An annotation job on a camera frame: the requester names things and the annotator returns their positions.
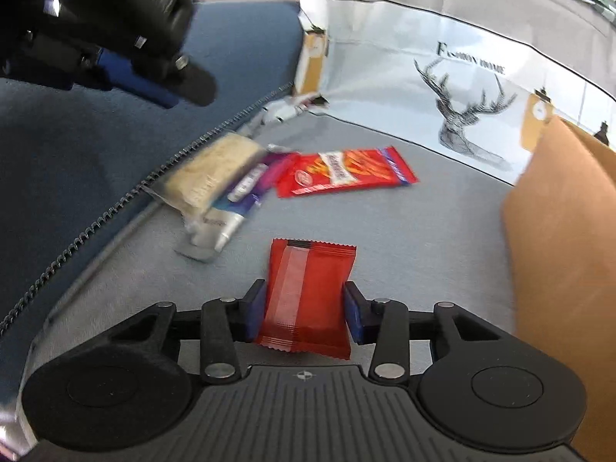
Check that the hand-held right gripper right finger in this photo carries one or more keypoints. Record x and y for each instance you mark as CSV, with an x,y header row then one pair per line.
x,y
353,317

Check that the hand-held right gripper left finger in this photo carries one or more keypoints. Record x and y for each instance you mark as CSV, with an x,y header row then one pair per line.
x,y
254,313

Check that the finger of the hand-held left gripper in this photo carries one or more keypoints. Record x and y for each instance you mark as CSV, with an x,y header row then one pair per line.
x,y
130,77
197,84

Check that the plain red snack packet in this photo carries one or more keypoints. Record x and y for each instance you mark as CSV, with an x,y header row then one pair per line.
x,y
308,293

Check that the brown cardboard box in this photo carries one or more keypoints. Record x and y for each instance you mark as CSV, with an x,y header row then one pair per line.
x,y
563,250

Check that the clear cracker bar packet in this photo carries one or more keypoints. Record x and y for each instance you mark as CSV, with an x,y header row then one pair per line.
x,y
211,168

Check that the silver snack packet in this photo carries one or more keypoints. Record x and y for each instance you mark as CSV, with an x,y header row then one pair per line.
x,y
216,231

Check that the white snack wrapper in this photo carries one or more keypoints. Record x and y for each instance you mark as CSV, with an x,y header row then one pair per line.
x,y
284,110

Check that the purple snack packet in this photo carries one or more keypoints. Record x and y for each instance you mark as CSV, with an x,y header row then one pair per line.
x,y
255,178

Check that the red stick-print snack packet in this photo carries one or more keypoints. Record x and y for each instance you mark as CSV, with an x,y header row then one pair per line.
x,y
346,173

